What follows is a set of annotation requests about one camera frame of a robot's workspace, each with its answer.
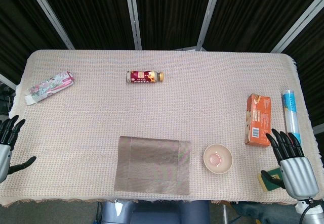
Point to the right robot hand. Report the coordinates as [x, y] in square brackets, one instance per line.
[298, 176]

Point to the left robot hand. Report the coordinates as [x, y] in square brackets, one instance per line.
[5, 158]

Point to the beige bowl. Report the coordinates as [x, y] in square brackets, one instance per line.
[218, 159]

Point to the brown woven placemat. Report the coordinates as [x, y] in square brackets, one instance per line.
[152, 166]

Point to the green yellow sponge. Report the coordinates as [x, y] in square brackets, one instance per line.
[264, 183]

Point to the blue white plastic wrap roll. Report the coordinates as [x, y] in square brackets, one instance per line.
[291, 112]

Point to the orange carton box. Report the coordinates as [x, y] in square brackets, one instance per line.
[258, 120]

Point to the grey metal table leg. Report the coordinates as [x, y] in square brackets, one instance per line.
[225, 214]

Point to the pink floral tissue pack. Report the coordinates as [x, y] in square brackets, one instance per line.
[50, 86]

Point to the beige woven tablecloth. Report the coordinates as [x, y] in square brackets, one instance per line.
[101, 120]

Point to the dark pleated screen panel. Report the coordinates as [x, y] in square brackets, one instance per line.
[253, 14]
[311, 69]
[172, 14]
[88, 14]
[15, 32]

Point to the blue grey robot torso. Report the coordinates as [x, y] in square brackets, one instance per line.
[152, 214]

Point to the Costa coffee bottle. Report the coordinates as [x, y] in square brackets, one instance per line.
[141, 77]

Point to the grey screen frame post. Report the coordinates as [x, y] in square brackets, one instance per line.
[49, 14]
[6, 81]
[298, 28]
[319, 130]
[209, 14]
[133, 14]

